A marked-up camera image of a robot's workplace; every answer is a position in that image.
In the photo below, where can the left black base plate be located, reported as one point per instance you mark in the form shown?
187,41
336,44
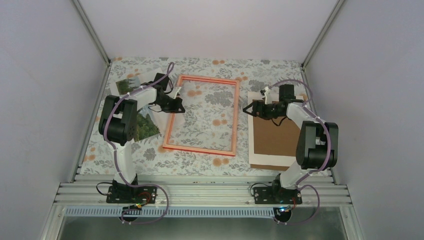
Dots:
129,195

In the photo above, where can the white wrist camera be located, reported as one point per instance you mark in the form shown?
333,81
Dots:
266,95
175,92

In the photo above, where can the landscape photo print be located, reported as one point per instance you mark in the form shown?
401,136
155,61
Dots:
138,117

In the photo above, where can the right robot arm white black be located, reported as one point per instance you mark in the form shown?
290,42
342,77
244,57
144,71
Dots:
317,145

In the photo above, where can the aluminium rail base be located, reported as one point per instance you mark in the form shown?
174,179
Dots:
198,191

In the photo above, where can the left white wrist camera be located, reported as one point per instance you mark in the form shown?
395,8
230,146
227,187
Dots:
175,92

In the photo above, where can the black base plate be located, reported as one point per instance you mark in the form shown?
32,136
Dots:
129,195
266,195

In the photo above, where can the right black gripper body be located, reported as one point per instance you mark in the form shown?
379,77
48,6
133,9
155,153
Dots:
267,113

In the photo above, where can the white mat board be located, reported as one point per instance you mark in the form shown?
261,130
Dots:
265,161

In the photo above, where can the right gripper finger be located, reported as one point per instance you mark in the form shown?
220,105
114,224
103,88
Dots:
254,112
255,105

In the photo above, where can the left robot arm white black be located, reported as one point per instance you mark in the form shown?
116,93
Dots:
122,156

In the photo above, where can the grey slotted cable duct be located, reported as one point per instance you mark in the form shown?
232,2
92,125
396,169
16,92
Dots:
173,212

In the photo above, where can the floral patterned table cloth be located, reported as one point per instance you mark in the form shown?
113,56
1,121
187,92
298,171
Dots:
149,156

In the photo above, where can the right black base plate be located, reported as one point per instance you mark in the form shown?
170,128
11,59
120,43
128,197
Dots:
266,195

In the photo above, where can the red picture frame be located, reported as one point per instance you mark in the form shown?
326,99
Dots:
235,116

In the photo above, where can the brown backing board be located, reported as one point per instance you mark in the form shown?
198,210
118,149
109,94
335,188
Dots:
278,136

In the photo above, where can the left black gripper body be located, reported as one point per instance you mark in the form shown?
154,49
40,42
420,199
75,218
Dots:
167,106

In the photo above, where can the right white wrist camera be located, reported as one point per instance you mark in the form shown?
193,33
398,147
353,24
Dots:
266,95

